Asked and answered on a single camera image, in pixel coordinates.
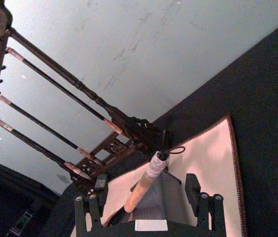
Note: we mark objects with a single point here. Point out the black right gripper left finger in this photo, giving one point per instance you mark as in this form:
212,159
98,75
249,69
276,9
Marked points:
93,212

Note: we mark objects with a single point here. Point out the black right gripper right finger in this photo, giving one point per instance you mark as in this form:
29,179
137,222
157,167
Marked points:
209,212

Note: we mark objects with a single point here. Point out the cream mat with brown stitching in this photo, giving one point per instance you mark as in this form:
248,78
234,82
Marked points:
203,148

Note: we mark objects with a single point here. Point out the dark linked metal piece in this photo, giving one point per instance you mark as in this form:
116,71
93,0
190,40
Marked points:
20,223

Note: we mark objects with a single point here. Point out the black-shafted calligraphy brush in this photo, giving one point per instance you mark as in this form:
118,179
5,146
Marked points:
45,126
62,90
39,147

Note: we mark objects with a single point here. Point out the black table cloth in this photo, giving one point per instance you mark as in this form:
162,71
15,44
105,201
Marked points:
264,98

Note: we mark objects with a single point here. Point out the dark carved wooden brush rack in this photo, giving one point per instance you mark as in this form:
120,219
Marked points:
43,56

